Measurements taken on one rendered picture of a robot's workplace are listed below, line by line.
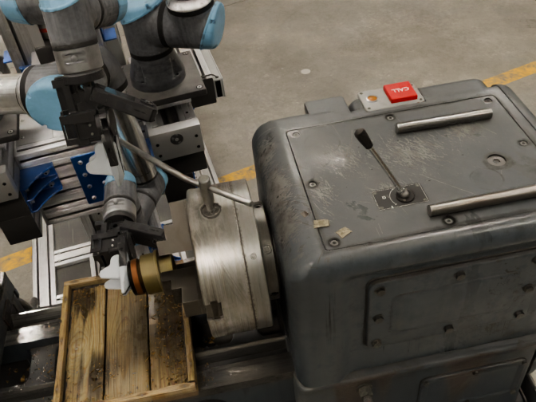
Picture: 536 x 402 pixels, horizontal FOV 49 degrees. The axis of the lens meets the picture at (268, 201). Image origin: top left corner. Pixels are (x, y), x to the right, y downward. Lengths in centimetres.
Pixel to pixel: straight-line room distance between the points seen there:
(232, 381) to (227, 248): 35
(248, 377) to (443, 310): 44
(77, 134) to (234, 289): 39
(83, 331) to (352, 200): 72
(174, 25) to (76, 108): 52
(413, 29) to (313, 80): 88
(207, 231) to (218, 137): 228
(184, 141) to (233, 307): 59
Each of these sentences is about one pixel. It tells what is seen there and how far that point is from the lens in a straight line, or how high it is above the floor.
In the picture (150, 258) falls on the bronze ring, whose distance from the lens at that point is 124.
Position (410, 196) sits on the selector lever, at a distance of 111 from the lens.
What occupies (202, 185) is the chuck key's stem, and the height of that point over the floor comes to 131.
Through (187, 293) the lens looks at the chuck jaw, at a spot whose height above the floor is 112.
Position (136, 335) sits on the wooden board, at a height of 89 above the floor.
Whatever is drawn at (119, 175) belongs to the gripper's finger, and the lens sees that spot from 110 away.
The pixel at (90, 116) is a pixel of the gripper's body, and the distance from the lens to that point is 106.
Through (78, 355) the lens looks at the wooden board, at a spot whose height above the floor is 88.
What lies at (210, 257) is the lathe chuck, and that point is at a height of 120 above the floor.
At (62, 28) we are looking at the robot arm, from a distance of 104.
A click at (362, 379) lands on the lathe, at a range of 133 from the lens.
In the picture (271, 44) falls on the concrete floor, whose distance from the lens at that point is 418.
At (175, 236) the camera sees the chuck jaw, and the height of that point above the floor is 114.
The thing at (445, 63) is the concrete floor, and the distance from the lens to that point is 394.
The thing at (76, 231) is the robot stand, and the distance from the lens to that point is 273.
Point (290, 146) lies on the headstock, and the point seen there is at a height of 125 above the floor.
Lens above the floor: 202
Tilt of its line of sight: 44 degrees down
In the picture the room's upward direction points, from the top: 7 degrees counter-clockwise
